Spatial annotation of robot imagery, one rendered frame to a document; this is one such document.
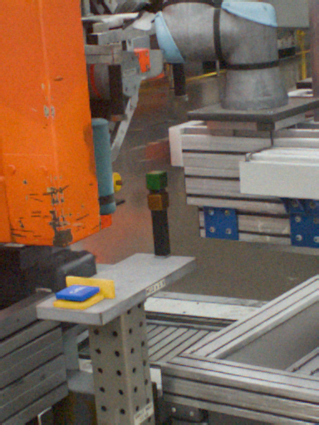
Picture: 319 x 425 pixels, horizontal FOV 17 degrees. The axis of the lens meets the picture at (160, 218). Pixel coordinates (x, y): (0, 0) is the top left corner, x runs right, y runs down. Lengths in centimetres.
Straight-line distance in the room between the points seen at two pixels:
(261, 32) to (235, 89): 13
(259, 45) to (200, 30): 13
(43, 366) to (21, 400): 11
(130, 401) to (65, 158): 57
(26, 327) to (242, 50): 82
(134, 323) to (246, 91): 57
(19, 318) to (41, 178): 33
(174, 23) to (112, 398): 85
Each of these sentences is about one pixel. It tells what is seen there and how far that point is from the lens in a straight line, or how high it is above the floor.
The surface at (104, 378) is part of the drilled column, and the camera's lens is 252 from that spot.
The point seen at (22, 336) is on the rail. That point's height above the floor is 33.
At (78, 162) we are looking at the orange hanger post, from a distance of 258.
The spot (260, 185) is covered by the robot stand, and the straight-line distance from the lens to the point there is 229.
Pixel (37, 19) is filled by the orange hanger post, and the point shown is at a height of 105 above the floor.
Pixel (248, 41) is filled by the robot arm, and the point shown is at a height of 96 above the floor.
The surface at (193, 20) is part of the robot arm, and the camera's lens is 243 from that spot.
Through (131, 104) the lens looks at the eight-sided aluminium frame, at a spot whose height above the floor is 73.
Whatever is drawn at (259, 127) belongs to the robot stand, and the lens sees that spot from 236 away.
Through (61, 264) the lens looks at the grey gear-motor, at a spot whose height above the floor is 40.
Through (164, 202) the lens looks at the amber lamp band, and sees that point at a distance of 262.
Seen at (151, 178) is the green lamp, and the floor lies 65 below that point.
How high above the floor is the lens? 116
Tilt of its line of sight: 13 degrees down
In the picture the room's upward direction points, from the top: 5 degrees counter-clockwise
